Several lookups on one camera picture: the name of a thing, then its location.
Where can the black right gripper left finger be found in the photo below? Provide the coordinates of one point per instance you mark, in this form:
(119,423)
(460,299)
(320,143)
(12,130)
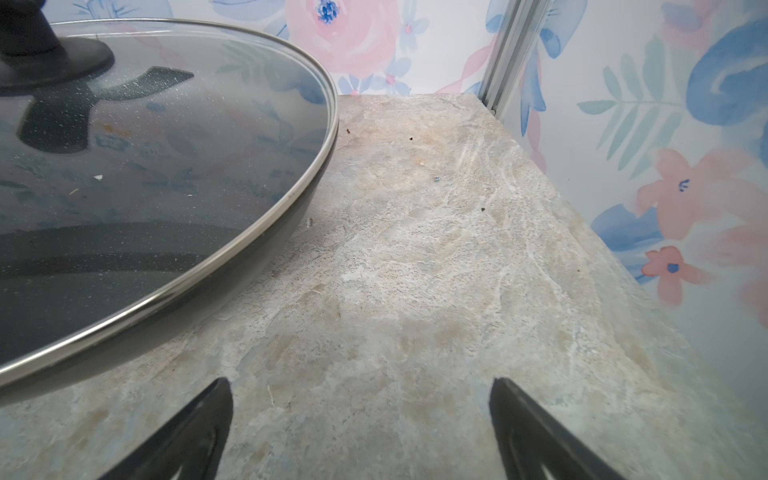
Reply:
(189,446)

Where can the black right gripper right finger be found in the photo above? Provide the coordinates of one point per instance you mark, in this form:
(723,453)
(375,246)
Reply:
(534,445)

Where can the glass pot lid black handle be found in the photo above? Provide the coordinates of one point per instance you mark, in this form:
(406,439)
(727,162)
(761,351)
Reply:
(112,118)

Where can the black frying pan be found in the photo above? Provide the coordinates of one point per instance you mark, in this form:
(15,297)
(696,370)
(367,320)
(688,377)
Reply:
(79,301)

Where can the aluminium frame post right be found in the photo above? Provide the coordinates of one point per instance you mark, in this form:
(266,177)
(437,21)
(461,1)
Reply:
(520,23)

